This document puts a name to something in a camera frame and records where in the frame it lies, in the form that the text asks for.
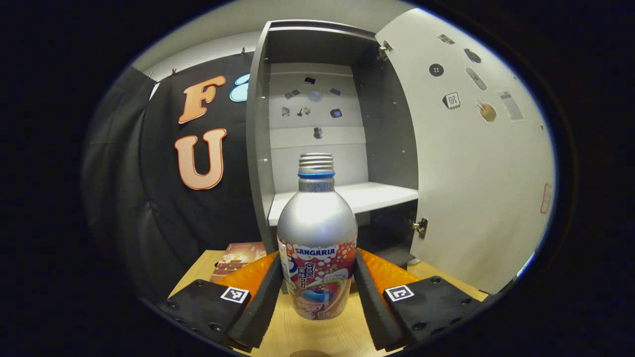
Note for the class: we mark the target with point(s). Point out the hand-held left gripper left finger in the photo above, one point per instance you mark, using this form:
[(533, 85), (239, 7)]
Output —
[(258, 307)]

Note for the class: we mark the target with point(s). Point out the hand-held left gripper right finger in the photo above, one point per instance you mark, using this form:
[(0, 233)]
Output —
[(372, 307)]

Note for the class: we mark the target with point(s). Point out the silver bottle with colourful label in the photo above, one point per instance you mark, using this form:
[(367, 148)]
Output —
[(317, 223)]

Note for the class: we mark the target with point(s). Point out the white cabinet door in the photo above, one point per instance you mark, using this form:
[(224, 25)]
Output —
[(471, 198)]

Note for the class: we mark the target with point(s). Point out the black backdrop cloth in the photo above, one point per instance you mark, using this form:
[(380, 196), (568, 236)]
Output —
[(149, 208)]

